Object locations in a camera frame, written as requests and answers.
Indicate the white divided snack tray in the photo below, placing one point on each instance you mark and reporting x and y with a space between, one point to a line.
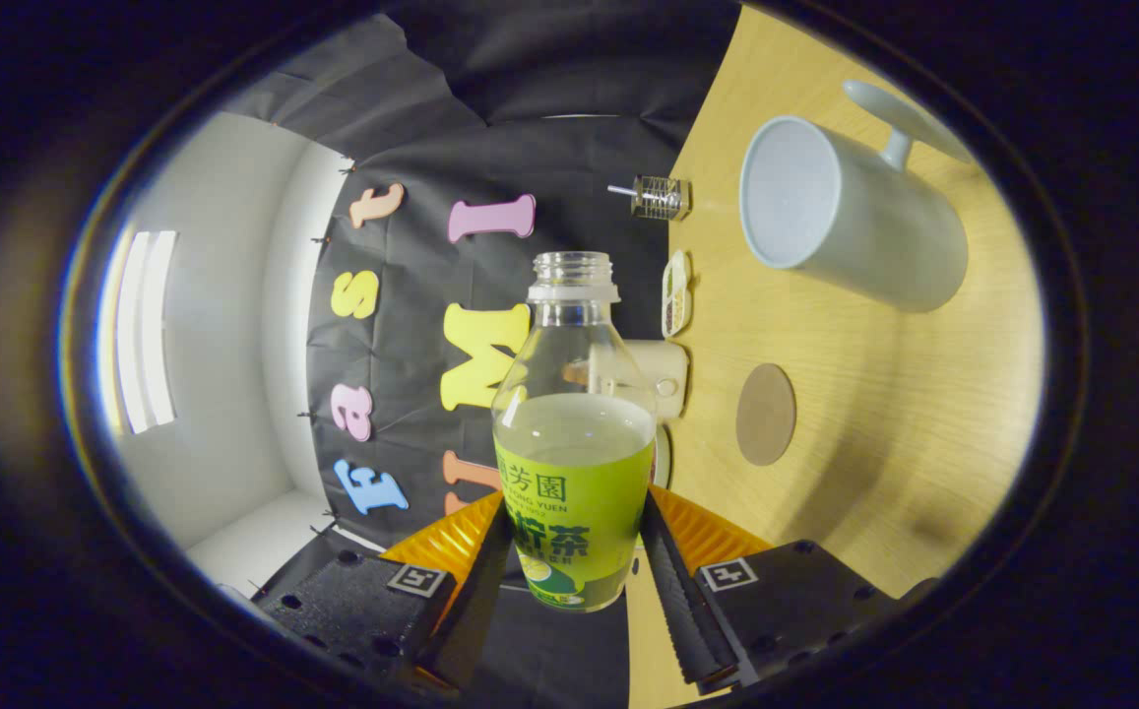
676 295

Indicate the green label juice bottle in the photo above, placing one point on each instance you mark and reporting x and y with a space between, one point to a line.
574 492

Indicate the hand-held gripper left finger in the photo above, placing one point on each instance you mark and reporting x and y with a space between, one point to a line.
475 620

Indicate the round brown coaster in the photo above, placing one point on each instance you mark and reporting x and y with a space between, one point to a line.
766 414

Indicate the white toaster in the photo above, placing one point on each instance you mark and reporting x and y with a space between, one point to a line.
669 369

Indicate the ceiling light panel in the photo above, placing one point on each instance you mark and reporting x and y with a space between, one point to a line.
146 335

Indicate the pale green plate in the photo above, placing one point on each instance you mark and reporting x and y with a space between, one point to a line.
661 458

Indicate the wooden table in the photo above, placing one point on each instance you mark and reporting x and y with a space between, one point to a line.
884 414

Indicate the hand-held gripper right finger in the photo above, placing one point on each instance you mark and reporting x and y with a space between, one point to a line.
687 620

